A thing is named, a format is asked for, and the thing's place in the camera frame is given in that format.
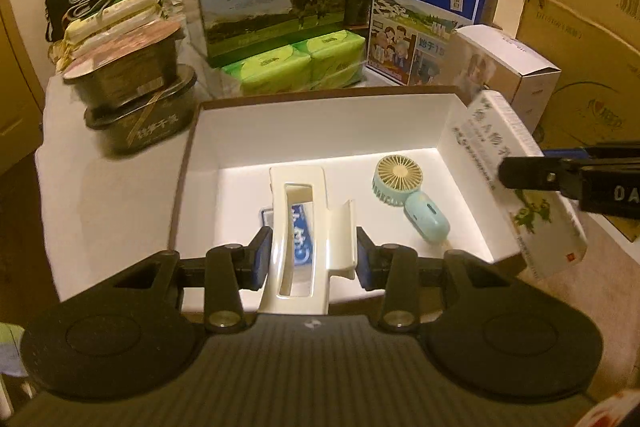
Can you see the white medicine box green print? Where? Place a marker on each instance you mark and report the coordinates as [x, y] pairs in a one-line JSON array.
[[533, 218]]

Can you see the white plastic holder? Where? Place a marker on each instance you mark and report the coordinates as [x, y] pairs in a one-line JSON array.
[[306, 290]]

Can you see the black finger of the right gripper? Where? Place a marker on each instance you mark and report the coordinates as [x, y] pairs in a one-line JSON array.
[[550, 174]]

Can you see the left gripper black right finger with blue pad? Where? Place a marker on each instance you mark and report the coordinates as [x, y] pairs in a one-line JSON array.
[[393, 268]]

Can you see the brown box white interior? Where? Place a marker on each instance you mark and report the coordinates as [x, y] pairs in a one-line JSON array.
[[224, 180]]

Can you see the dark blue milk carton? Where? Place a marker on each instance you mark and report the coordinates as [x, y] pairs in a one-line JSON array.
[[408, 38]]

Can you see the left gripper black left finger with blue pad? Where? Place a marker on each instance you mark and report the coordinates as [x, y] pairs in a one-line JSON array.
[[228, 269]]

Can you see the lower black food container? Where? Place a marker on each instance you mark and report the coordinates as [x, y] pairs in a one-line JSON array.
[[148, 120]]

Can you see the green tissue pack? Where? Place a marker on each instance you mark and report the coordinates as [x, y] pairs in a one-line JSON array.
[[335, 59], [284, 69]]

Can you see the mint handheld fan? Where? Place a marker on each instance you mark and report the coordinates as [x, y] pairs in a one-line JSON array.
[[397, 181]]

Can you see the white cardboard box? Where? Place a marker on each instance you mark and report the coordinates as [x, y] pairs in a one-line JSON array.
[[480, 57]]

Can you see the green tissue pack left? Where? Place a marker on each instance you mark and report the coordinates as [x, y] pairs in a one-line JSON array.
[[284, 69]]

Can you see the stack of white packages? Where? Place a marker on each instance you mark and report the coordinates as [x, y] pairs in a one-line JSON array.
[[88, 23]]

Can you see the black food container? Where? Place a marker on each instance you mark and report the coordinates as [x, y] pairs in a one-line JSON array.
[[148, 120], [127, 67]]

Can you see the blue white tube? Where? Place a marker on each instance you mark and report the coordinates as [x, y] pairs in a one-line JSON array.
[[302, 233]]

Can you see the green tissue pack right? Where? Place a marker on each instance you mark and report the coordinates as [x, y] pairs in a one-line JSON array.
[[335, 59]]

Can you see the upper black food container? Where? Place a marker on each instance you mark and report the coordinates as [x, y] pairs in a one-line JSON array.
[[127, 67]]

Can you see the large brown cardboard box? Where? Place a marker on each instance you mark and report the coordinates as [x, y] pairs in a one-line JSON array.
[[595, 44]]

